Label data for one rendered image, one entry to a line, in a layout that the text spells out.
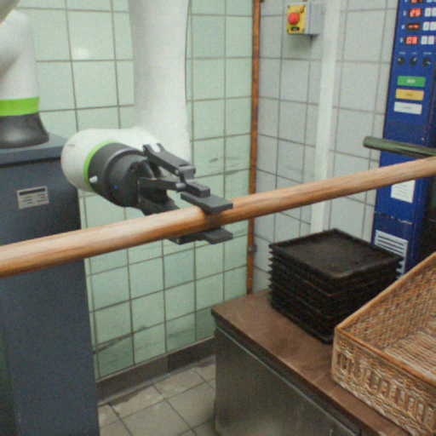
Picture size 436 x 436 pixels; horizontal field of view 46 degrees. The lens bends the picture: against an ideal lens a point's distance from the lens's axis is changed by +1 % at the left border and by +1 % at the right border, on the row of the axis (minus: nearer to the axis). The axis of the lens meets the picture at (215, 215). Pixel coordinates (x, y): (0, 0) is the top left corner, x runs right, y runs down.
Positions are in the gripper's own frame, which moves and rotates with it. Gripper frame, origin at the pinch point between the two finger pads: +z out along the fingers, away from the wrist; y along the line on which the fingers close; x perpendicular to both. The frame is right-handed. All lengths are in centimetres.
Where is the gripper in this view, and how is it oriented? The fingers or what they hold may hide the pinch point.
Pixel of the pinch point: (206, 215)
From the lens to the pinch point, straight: 60.2
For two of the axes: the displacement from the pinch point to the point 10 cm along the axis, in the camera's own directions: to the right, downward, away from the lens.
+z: 5.7, 2.7, -7.8
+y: 0.0, 9.4, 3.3
